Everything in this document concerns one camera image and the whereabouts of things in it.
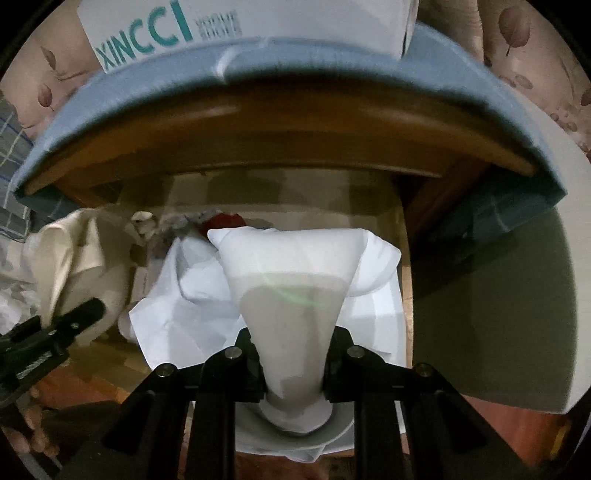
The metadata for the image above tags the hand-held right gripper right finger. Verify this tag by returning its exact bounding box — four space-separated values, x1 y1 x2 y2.
322 325 532 480

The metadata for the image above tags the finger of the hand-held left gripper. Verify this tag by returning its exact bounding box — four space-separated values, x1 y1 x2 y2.
44 298 106 343

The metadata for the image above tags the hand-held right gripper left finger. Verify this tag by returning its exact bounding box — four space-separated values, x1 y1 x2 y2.
60 325 269 480

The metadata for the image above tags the cream underwear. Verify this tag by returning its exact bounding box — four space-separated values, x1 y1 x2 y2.
23 210 136 348

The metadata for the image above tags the white underwear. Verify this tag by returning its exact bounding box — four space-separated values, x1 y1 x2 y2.
207 226 370 462

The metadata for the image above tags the wooden drawer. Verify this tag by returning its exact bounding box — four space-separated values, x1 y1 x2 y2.
115 170 415 462

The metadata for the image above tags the grey underwear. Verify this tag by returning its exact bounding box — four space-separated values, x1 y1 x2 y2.
157 210 204 241

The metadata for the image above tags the light floral underwear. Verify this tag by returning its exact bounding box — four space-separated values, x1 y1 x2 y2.
130 211 160 244

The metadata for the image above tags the red underwear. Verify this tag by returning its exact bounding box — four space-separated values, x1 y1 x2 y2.
198 211 247 238

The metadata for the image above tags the person's left hand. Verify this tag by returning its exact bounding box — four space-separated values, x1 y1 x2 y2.
18 387 55 457

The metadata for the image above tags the white floral cloth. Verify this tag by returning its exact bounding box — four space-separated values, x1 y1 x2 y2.
0 235 47 334

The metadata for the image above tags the white garment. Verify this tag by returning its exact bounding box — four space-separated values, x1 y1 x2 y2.
119 237 408 370

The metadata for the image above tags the grey plaid cloth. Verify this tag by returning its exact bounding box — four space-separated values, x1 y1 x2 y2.
0 90 37 241

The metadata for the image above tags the wooden nightstand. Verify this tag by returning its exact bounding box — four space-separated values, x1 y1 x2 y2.
23 85 539 245

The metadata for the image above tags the blue-grey lined cloth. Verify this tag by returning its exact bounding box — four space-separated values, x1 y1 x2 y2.
11 21 568 245

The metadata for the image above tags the white box with teal print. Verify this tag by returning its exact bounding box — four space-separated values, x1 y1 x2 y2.
76 0 419 75

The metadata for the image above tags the pink leaf-patterned bedding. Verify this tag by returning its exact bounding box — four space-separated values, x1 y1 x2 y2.
0 0 591 162

